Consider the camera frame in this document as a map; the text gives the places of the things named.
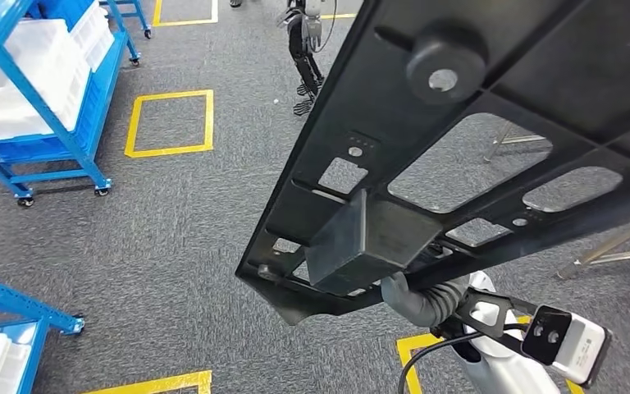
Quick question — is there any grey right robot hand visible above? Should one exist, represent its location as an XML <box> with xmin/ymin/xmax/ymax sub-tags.
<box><xmin>380</xmin><ymin>270</ymin><xmax>431</xmax><ymax>328</ymax></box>

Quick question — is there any black plastic frame part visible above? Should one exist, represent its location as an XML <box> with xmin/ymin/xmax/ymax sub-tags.
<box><xmin>235</xmin><ymin>0</ymin><xmax>630</xmax><ymax>328</ymax></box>

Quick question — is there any black camera cable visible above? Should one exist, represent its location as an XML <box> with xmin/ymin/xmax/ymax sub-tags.
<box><xmin>397</xmin><ymin>323</ymin><xmax>529</xmax><ymax>394</ymax></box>

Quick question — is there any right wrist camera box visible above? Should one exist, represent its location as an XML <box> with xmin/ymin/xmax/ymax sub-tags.
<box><xmin>520</xmin><ymin>305</ymin><xmax>613</xmax><ymax>389</ymax></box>

